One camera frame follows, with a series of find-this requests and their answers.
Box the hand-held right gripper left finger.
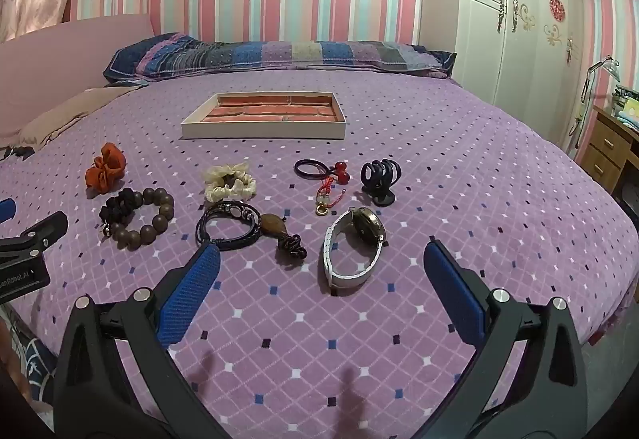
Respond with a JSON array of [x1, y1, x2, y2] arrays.
[[52, 239, 240, 439]]

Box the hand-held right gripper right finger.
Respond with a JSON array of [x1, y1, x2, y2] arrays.
[[404, 239, 590, 439]]

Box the black fabric scrunchie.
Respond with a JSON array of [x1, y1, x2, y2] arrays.
[[99, 188, 145, 236]]

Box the orange fabric scrunchie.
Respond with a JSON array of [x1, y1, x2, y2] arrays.
[[85, 143, 125, 194]]

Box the brown wooden bead bracelet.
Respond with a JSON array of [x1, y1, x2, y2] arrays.
[[111, 188, 175, 250]]

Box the wooden pendant with knotted cord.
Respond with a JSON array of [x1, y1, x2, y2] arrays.
[[260, 214, 308, 264]]

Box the white tray with brick print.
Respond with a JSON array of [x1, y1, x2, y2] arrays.
[[181, 91, 347, 140]]

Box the dark cloth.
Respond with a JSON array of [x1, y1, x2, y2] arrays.
[[0, 144, 36, 161]]

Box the web print cloth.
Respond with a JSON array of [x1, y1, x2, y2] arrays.
[[0, 307, 58, 425]]

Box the cream satin scrunchie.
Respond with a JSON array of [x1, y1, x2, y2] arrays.
[[202, 163, 256, 203]]

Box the beige blanket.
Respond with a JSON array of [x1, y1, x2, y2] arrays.
[[0, 85, 145, 155]]

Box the black hair claw clip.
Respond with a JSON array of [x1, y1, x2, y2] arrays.
[[360, 160, 403, 206]]

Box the purple diamond print bedspread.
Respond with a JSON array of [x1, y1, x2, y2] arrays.
[[0, 70, 639, 439]]

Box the pink headboard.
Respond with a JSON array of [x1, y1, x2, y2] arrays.
[[0, 13, 153, 93]]

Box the wooden desk with drawers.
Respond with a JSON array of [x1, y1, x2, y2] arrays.
[[574, 105, 639, 196]]

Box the white wardrobe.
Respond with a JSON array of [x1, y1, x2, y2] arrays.
[[455, 0, 586, 155]]

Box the striped patchwork pillow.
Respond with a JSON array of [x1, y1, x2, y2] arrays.
[[102, 33, 457, 85]]

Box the silver desk lamp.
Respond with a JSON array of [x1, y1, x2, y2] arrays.
[[569, 55, 622, 150]]

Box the white strap wristwatch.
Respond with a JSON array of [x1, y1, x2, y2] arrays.
[[323, 207, 385, 290]]

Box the red cord charm gold ring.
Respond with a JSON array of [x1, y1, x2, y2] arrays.
[[314, 177, 350, 218]]

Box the black hair tie red beads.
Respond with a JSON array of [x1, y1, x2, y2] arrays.
[[294, 158, 350, 184]]

